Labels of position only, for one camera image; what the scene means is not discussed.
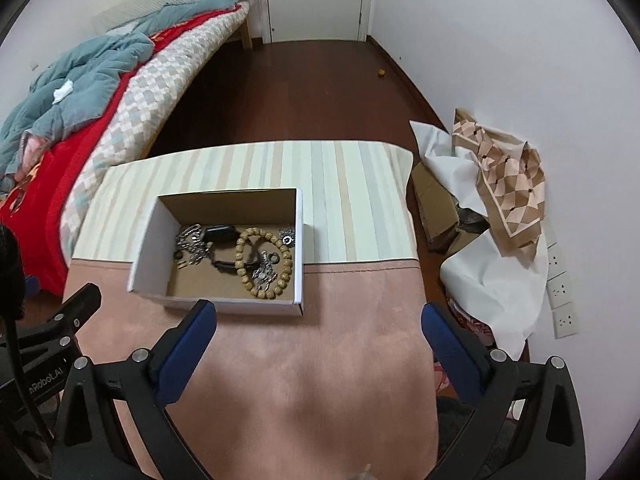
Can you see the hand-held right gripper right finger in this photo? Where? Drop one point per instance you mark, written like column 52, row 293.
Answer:
column 450, row 355

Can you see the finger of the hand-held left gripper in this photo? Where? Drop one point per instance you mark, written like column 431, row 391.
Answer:
column 80, row 305
column 32, row 285

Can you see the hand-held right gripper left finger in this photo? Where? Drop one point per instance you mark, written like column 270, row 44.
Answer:
column 187, row 355

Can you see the black smartwatch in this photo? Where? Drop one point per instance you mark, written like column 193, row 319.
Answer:
column 220, row 234

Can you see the pile of clothes and bags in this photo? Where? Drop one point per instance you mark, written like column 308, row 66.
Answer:
column 495, row 285

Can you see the bed with red blanket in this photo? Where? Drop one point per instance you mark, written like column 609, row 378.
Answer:
column 65, row 160

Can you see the pink cloth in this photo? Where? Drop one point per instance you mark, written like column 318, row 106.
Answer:
column 32, row 150

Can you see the brown cardboard box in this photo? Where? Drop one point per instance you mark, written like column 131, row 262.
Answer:
column 435, row 200

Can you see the brown patterned scarf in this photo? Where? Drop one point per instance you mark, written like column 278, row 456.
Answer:
column 510, row 185

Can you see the white label on quilt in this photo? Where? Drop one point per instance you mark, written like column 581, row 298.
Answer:
column 63, row 91

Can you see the teal quilt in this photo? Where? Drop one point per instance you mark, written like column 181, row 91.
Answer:
column 95, row 65

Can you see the white door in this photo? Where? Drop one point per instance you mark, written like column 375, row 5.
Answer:
column 315, row 0

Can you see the white wall socket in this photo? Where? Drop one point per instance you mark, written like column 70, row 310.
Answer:
column 556, row 266
column 560, row 291
column 566, row 320

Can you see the wooden bed frame leg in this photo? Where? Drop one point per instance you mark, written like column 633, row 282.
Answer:
column 250, row 25

